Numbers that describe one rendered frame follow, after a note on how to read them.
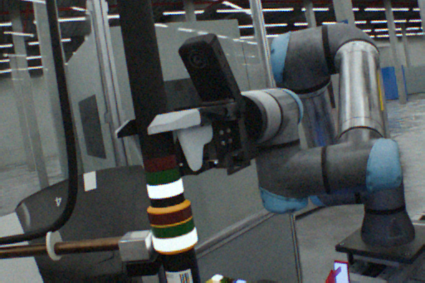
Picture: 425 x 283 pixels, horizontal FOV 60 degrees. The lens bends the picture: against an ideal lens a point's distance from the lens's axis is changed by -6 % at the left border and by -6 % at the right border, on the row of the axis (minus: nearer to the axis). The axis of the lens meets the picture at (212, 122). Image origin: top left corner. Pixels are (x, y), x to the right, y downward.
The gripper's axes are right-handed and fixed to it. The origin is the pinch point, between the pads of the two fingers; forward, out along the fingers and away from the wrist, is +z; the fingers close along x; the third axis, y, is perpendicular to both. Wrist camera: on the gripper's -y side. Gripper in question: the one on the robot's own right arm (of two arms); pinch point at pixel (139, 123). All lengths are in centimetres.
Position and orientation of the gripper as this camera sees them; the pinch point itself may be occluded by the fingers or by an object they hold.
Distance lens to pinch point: 37.0
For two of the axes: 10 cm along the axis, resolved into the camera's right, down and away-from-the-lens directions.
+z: -5.3, 1.2, -8.4
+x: -8.4, 1.1, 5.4
